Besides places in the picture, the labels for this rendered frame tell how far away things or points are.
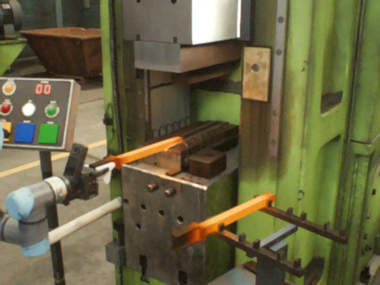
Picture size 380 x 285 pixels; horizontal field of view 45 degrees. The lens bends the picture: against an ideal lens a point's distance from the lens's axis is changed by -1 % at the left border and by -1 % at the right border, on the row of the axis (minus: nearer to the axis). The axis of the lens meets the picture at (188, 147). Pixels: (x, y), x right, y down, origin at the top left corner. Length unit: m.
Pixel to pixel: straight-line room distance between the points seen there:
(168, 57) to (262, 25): 0.32
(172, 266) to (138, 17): 0.91
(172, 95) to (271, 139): 0.56
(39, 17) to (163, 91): 9.09
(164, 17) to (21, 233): 0.80
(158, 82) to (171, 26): 0.39
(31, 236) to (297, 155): 0.86
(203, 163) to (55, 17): 9.75
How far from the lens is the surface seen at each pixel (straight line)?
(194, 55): 1.60
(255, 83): 1.54
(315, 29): 1.47
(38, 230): 1.28
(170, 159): 1.65
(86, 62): 8.07
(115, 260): 2.21
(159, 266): 1.81
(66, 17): 11.32
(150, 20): 1.60
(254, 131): 1.60
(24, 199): 1.23
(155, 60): 1.60
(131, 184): 1.73
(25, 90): 1.94
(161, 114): 1.92
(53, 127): 1.83
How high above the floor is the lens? 1.53
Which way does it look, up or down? 19 degrees down
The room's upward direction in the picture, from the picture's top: straight up
